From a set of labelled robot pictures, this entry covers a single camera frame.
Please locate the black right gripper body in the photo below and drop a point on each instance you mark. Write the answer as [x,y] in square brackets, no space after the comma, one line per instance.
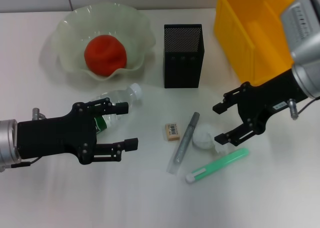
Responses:
[270,95]

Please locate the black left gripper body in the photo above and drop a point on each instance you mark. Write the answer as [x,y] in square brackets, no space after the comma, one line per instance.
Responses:
[55,138]

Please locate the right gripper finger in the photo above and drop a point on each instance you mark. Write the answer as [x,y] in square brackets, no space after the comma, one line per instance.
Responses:
[230,99]
[240,135]

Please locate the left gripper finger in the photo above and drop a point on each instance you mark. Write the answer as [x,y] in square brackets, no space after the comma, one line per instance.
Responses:
[115,149]
[110,108]

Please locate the clear green-label water bottle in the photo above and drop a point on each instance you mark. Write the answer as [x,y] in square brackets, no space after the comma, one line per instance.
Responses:
[125,95]

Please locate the white paper ball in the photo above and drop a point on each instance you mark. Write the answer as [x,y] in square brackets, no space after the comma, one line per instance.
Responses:
[202,138]

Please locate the orange plush fruit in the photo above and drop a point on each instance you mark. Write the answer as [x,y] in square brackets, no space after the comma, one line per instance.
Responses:
[105,55]

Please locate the mint green pen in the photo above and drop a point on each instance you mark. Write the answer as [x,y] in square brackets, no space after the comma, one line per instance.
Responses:
[217,165]

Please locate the grey pen in clear sleeve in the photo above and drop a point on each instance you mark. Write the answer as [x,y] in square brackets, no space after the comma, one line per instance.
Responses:
[186,135]

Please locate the black mesh pen holder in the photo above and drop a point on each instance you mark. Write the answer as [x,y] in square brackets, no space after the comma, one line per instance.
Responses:
[183,63]

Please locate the beige barcode eraser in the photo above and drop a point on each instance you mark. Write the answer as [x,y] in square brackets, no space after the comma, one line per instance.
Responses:
[172,131]

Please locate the pale green wavy fruit plate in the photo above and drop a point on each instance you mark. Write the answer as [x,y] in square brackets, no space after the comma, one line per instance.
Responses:
[140,38]

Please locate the silver left flange plug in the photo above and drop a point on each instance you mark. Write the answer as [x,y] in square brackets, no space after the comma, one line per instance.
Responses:
[37,113]

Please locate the yellow plastic bin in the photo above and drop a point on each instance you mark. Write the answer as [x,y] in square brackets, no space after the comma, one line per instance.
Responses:
[240,25]

